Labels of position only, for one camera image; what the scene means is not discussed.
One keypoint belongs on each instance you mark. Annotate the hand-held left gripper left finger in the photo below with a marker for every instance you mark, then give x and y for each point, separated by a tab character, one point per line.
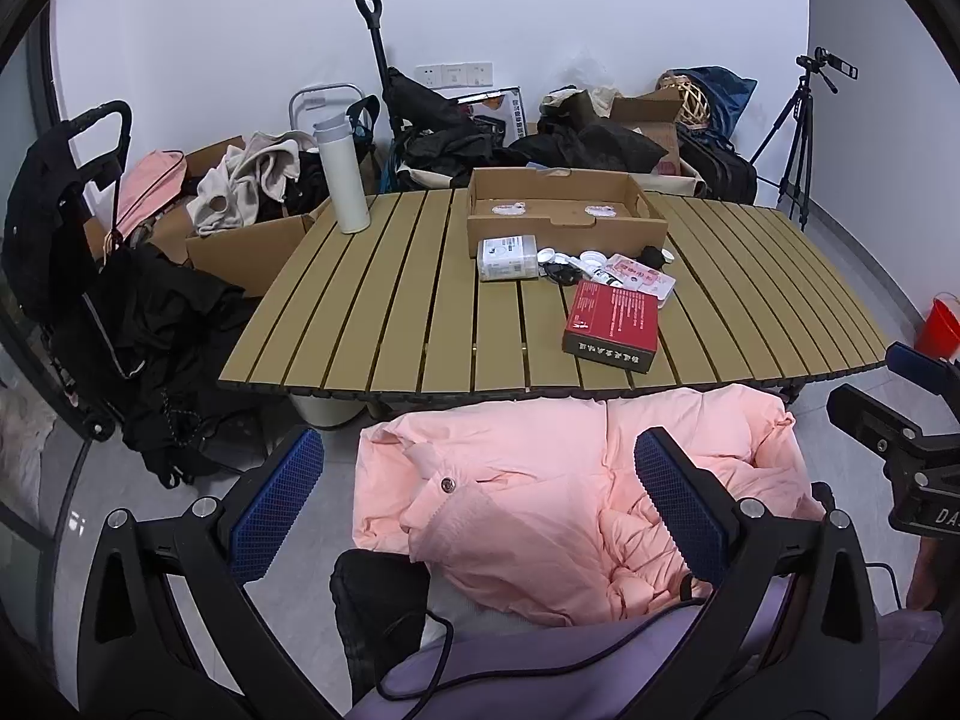
277	499

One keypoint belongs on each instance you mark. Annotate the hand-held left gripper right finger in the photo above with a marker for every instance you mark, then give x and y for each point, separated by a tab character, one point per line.
679	502

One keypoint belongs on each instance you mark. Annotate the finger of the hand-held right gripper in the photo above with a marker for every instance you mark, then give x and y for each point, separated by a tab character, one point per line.
924	366
874	416

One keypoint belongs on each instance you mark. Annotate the red box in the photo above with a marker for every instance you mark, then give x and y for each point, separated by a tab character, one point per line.
611	322

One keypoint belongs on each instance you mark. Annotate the pink printed packet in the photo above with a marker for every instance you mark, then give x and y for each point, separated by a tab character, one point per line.
643	279

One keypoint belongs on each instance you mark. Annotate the white spray bottle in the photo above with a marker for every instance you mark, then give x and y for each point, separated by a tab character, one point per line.
600	270

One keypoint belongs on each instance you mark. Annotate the clear plastic cup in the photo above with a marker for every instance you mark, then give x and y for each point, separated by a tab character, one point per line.
564	272

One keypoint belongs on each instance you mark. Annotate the white round cap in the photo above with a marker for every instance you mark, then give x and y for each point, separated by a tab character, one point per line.
547	256

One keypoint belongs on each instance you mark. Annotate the clear plastic box white label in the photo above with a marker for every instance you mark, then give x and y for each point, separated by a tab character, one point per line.
508	256

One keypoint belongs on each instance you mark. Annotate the cardboard tray box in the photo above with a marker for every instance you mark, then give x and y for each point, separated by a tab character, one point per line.
562	202

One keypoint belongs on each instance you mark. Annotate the red bucket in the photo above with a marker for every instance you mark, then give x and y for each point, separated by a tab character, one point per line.
941	328

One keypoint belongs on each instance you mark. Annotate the white bin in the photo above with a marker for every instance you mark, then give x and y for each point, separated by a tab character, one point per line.
322	410

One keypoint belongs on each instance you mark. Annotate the pink puffer jacket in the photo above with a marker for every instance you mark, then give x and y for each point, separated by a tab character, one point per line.
525	502

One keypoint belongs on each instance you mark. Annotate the purple clothing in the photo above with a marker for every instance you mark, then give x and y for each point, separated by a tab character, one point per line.
562	679

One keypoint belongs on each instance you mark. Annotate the small black object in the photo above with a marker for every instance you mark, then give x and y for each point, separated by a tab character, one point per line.
655	255

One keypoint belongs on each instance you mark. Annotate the large open cardboard box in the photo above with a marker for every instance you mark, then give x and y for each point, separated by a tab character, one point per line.
247	247

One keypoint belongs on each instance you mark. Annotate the black tripod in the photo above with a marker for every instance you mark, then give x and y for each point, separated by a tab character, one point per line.
796	142

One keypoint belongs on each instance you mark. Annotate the beige clothes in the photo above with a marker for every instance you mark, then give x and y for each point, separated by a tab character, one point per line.
247	180

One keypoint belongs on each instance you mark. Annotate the blue bag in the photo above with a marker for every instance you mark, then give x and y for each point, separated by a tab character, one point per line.
727	101

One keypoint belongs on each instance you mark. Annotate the black stroller cart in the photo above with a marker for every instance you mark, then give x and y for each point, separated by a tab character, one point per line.
60	240

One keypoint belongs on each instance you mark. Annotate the pink bag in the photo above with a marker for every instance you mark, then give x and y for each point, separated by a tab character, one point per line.
154	184

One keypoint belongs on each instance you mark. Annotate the white thermos bottle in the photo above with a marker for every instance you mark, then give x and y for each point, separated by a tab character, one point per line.
341	165

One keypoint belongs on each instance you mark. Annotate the wicker basket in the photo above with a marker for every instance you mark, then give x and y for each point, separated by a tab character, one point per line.
686	101

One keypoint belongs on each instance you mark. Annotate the black clothes pile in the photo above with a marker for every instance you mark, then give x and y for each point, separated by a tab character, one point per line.
592	146

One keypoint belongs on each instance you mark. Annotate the brown cardboard box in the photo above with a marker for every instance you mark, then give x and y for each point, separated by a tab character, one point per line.
649	124

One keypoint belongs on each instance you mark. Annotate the black folding trolley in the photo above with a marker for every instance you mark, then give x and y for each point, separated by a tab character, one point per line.
427	127

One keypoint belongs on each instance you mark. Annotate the beige crumpled cloth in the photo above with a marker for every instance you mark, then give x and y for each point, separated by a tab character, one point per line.
581	99

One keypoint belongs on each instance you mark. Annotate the printed appliance box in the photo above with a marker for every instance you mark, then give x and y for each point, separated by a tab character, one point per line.
496	111

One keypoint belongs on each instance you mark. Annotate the metal tube frame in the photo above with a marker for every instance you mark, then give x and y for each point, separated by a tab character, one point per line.
322	90

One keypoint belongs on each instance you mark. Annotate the white wall outlet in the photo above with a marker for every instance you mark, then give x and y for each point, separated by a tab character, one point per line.
478	73
452	75
429	75

